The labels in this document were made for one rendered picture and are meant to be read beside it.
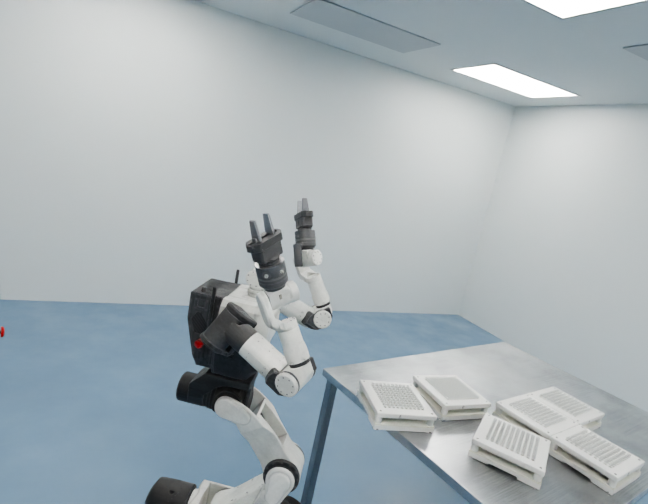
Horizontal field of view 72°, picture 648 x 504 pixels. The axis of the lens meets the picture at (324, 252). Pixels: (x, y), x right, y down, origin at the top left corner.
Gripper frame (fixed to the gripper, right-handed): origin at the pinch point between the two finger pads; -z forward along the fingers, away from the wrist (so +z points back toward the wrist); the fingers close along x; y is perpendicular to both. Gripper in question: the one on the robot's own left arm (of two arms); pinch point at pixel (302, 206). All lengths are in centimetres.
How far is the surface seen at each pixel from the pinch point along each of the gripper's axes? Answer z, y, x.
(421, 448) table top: 97, -23, 37
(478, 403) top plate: 90, -62, 25
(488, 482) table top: 106, -37, 54
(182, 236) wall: -33, 14, -288
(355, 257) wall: -5, -187, -300
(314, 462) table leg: 118, -8, -31
